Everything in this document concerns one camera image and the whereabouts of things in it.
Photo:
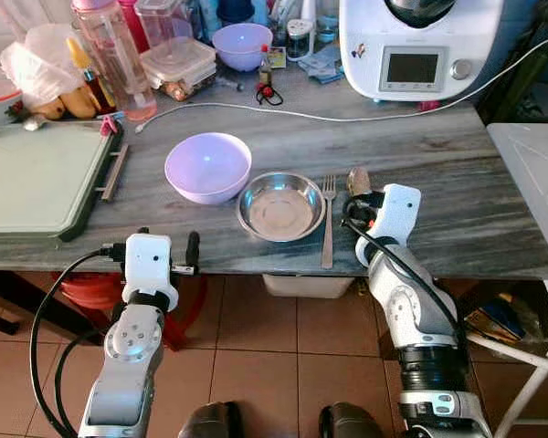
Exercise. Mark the white tub with red rim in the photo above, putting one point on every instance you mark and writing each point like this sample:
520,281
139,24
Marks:
0,100

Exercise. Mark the metal fork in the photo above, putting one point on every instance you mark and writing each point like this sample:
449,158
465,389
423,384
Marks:
328,224

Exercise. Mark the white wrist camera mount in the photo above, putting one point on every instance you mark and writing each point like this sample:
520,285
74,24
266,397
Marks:
395,219
148,260

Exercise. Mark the white folding table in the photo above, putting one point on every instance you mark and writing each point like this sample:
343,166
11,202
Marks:
530,173

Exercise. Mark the pink clip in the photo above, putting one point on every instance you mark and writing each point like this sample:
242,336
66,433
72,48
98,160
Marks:
109,126

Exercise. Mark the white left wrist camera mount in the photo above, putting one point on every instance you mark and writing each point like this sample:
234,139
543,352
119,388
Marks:
148,260

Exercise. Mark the tall clear plastic container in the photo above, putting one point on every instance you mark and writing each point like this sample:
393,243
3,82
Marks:
164,20

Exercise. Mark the red plastic stool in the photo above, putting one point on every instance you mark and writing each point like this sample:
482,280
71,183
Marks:
91,290

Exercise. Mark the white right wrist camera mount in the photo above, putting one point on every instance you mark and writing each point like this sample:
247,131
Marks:
395,219

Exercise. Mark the large purple plastic bowl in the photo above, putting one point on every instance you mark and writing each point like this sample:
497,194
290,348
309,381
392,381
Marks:
207,166

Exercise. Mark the white plastic bin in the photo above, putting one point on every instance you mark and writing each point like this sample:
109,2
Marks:
309,286

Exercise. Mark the clear lidded food container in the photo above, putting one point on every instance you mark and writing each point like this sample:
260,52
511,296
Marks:
178,66

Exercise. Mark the pink water bottle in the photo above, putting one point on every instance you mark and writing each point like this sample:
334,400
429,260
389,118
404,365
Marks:
117,59

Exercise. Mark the brown potatoes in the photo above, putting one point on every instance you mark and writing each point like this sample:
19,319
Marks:
64,105

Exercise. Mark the small red capped bottle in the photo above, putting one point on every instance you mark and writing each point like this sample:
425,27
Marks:
266,66

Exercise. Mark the glass jar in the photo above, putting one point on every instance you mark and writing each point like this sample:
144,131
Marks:
299,40

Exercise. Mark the small purple plastic bowl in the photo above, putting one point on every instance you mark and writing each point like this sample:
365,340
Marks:
242,46

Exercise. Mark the yellow and blue package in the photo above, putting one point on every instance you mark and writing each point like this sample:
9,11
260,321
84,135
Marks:
498,318

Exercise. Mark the black robot foot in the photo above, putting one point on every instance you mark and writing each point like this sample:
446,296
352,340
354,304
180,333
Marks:
210,422
350,422

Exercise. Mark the black left robot foot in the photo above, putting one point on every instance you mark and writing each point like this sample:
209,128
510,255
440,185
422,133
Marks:
210,422

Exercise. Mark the stainless steel bowl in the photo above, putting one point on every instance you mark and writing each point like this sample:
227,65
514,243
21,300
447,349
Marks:
281,208

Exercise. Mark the white kitchen machine with display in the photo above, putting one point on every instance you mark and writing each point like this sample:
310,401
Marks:
420,55

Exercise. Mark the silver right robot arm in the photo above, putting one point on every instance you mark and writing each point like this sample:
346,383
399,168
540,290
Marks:
420,315

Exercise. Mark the blue cloth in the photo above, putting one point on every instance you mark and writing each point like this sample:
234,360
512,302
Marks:
324,66

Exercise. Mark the green rimmed cutting board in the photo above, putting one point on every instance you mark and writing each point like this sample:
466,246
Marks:
36,178

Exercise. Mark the metal spoon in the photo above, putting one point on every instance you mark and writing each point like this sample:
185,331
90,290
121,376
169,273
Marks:
359,180

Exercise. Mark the yellow capped sauce bottle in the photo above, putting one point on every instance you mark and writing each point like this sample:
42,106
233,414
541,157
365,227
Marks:
91,82

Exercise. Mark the translucent plastic bag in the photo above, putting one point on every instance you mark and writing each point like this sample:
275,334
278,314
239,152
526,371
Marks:
36,64

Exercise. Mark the black right robot foot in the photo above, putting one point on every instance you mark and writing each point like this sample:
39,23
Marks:
350,422

